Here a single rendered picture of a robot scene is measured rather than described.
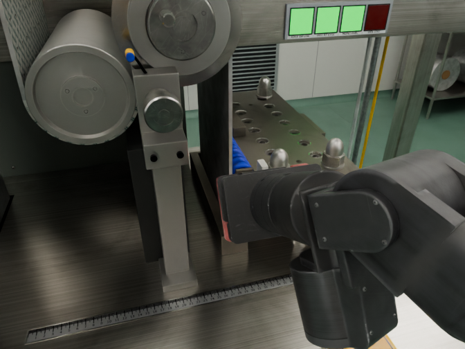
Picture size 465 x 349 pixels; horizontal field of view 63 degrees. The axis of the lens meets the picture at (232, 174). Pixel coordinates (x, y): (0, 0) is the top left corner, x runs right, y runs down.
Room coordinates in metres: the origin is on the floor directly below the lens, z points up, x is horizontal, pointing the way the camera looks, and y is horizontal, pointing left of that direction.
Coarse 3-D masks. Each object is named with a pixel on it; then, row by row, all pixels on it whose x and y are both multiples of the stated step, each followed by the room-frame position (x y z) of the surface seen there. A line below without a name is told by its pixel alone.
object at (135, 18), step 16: (144, 0) 0.43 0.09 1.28; (208, 0) 0.45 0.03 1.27; (224, 0) 0.46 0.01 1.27; (128, 16) 0.43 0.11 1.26; (144, 16) 0.43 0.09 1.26; (224, 16) 0.46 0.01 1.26; (144, 32) 0.43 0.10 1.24; (224, 32) 0.46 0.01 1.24; (144, 48) 0.43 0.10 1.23; (208, 48) 0.45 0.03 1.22; (160, 64) 0.44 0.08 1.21; (176, 64) 0.44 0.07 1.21; (192, 64) 0.45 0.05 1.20; (208, 64) 0.45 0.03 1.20
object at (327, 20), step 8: (320, 8) 0.85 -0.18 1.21; (328, 8) 0.86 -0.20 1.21; (336, 8) 0.86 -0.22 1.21; (320, 16) 0.85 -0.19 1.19; (328, 16) 0.86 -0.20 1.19; (336, 16) 0.86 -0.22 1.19; (320, 24) 0.85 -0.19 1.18; (328, 24) 0.86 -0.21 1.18; (336, 24) 0.86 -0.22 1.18; (320, 32) 0.85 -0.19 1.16; (328, 32) 0.86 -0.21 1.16
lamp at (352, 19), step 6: (354, 6) 0.87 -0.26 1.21; (360, 6) 0.88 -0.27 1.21; (348, 12) 0.87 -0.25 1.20; (354, 12) 0.87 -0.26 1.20; (360, 12) 0.88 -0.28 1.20; (348, 18) 0.87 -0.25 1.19; (354, 18) 0.87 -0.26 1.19; (360, 18) 0.88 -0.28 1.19; (342, 24) 0.87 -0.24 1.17; (348, 24) 0.87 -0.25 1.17; (354, 24) 0.87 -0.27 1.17; (360, 24) 0.88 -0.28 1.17; (342, 30) 0.87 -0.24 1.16; (348, 30) 0.87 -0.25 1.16
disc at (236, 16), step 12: (120, 0) 0.44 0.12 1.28; (228, 0) 0.47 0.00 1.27; (120, 12) 0.44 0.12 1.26; (240, 12) 0.47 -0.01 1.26; (120, 24) 0.44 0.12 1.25; (240, 24) 0.47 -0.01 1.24; (120, 36) 0.44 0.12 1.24; (120, 48) 0.44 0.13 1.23; (132, 48) 0.44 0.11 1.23; (228, 48) 0.47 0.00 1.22; (144, 60) 0.44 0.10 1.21; (216, 60) 0.46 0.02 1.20; (228, 60) 0.47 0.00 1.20; (204, 72) 0.46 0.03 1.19; (216, 72) 0.46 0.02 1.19; (180, 84) 0.45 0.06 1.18; (192, 84) 0.46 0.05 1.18
